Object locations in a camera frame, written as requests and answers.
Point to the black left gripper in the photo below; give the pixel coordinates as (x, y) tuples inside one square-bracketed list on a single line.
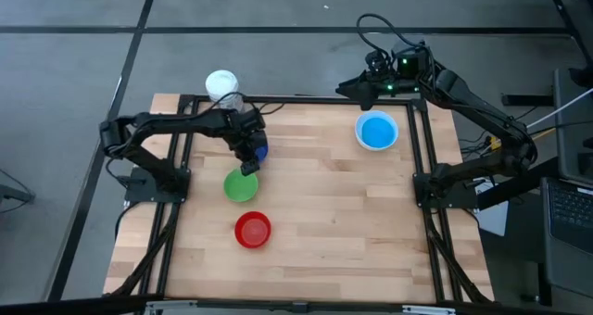
[(248, 129)]

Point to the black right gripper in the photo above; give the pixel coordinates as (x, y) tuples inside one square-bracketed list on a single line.
[(389, 76)]

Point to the red plastic bowl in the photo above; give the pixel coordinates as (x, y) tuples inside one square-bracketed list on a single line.
[(252, 230)]

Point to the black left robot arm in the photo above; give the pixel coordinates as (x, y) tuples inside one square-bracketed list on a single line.
[(185, 122)]

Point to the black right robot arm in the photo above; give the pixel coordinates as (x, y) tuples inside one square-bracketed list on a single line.
[(482, 109)]

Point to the dark blue plastic bowl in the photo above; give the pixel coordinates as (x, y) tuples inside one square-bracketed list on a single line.
[(263, 152)]

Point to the green plastic bowl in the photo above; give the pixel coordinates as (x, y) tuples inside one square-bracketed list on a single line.
[(238, 188)]

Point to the light blue plastic bowl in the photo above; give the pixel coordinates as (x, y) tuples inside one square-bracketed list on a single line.
[(376, 130)]

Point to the white round container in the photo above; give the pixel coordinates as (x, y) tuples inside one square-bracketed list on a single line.
[(221, 85)]

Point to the black bar with silver brackets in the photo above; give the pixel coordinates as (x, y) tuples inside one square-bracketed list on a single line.
[(296, 307)]

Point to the white paper sheet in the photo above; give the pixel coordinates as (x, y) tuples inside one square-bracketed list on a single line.
[(492, 215)]

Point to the white thin rod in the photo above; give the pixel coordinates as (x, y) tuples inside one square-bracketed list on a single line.
[(560, 109)]

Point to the dark monitor stand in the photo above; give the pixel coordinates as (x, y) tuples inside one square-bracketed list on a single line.
[(572, 134)]

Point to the dark laptop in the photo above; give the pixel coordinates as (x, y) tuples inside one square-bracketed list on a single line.
[(567, 231)]

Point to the black aluminium table frame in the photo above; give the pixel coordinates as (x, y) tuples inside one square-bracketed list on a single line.
[(421, 134)]

